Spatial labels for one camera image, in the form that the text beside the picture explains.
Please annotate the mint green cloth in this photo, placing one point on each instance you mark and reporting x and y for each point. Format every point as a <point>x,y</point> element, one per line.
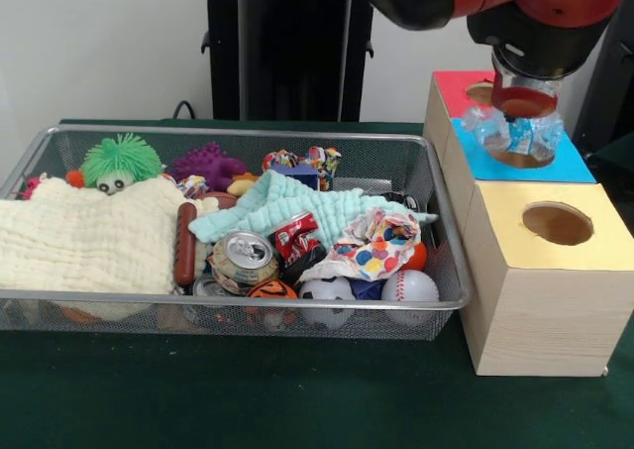
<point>297,201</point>

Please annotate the small orange ball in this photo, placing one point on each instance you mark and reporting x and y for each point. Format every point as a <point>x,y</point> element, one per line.
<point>418,256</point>

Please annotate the crushed red cola can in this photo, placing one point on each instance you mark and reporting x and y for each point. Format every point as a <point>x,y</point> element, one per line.
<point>294,236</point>

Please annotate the orange tiger-striped ball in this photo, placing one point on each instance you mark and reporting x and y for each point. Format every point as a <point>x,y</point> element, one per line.
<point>271,290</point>

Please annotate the crushed black can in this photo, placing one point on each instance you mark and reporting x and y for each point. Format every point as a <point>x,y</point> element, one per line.
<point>401,200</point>

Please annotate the cream knitted cloth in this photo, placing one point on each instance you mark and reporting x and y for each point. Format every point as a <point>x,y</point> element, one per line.
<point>84,241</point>

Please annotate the small silver can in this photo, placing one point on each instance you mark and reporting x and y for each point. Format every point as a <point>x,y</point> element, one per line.
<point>204,286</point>

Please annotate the crumpled colourful dotted paper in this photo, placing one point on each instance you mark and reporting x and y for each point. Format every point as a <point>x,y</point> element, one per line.
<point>371,251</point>

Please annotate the shallow mesh bin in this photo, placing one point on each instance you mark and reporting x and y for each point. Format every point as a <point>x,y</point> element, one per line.
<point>124,320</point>

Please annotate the white baseball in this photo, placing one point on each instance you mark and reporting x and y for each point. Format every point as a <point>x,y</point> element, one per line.
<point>410,290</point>

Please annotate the dark green side table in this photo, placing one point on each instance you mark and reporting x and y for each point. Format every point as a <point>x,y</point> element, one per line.
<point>619,161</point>

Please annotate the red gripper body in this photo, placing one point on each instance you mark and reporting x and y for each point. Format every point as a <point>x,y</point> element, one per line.
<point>525,102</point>

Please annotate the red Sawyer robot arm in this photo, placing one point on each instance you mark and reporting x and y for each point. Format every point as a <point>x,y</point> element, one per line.
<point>495,3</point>

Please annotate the blue toy block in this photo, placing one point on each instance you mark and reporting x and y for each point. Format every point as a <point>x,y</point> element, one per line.
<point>303,176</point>

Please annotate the brown toy football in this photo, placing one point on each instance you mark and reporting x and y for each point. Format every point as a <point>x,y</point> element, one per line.
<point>218,202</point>

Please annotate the crushed beige drink can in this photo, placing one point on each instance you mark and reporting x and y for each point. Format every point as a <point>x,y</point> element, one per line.
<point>243,265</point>

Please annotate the purple spiky toy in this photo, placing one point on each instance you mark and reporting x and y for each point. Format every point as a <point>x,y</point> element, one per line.
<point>205,166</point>

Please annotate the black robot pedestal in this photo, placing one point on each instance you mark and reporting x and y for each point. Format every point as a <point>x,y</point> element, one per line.
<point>287,57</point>

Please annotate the small soccer ball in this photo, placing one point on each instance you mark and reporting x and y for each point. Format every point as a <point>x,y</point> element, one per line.
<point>327,293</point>

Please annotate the green spiky puffer toy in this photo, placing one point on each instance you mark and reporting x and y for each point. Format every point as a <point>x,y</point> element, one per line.
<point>121,160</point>

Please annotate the brown toy hot dog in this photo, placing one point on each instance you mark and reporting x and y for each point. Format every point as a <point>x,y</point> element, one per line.
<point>184,251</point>

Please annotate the wooden box with three holes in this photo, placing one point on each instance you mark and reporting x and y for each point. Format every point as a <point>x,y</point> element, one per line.
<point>540,310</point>

